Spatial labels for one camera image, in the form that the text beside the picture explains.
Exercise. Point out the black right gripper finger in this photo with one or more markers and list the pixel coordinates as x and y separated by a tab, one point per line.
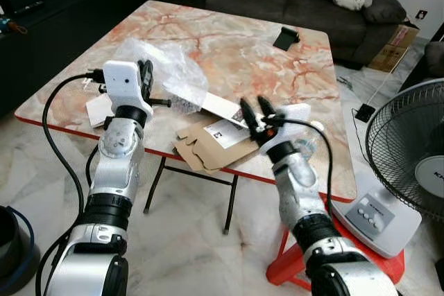
250	114
268	110

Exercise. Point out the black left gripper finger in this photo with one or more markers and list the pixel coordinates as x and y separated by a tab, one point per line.
142	71
150	73

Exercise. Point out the clear plastic bag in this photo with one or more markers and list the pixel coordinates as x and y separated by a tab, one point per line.
177	67

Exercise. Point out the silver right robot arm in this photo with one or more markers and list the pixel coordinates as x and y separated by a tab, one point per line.
305	192

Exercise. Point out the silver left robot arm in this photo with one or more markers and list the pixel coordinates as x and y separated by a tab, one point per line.
114	171

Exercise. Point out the clear plastic water bottle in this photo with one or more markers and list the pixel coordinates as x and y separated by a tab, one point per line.
309	145

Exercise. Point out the marble pattern folding table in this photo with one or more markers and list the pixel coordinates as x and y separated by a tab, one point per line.
243	67

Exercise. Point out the brown cardboard piece with label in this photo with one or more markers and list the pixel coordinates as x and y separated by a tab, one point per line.
208	154

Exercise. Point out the black phone stand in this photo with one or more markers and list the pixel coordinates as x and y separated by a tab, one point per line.
284	38

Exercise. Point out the black tv console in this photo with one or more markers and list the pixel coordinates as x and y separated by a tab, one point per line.
55	46

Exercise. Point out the black power adapter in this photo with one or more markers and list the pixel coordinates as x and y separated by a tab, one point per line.
364	113

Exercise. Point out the white fan black grille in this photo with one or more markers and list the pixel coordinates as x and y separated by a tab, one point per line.
402	143

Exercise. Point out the brown cardboard box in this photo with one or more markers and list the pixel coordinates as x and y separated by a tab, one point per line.
392	50

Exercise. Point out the small black white plaque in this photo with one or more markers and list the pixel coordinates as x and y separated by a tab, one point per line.
421	15

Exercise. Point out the red plastic stool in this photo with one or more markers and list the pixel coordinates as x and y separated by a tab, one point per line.
368	268

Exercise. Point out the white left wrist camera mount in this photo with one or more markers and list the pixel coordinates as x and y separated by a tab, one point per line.
125	84

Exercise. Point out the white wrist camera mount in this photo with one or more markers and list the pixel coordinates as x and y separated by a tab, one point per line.
125	84
295	116

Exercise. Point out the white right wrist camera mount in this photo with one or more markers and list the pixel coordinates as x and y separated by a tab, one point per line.
295	116

